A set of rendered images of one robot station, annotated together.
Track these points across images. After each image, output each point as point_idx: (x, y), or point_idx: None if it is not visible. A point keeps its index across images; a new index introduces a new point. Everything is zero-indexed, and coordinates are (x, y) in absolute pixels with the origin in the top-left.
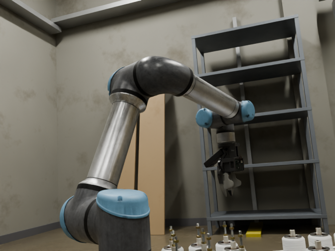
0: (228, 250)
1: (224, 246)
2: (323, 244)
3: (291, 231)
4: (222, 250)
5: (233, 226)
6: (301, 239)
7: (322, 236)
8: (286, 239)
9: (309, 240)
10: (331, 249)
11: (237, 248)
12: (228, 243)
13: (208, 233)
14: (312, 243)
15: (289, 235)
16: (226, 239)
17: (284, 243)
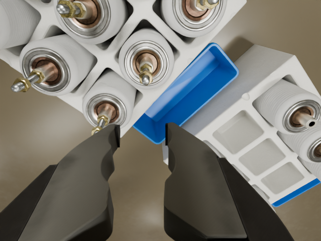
0: (124, 65)
1: (169, 16)
2: (294, 150)
3: (304, 123)
4: (130, 40)
5: (150, 80)
6: (287, 133)
7: (307, 157)
8: (279, 112)
9: (307, 131)
10: None
11: (156, 68)
12: (180, 24)
13: (14, 91)
14: (298, 136)
15: (311, 107)
16: (194, 9)
17: (278, 101)
